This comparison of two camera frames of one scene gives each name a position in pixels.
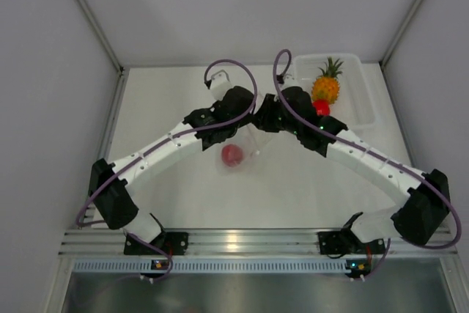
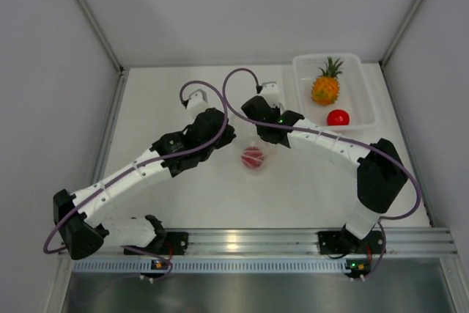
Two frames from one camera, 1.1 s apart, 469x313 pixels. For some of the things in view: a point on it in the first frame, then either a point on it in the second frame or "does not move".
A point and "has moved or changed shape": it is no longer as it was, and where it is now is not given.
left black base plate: x=172 y=242 does not move
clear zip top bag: x=234 y=157 has moved or changed shape
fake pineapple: x=327 y=86 does not move
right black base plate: x=333 y=242 does not move
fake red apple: x=322 y=107 -> x=338 y=117
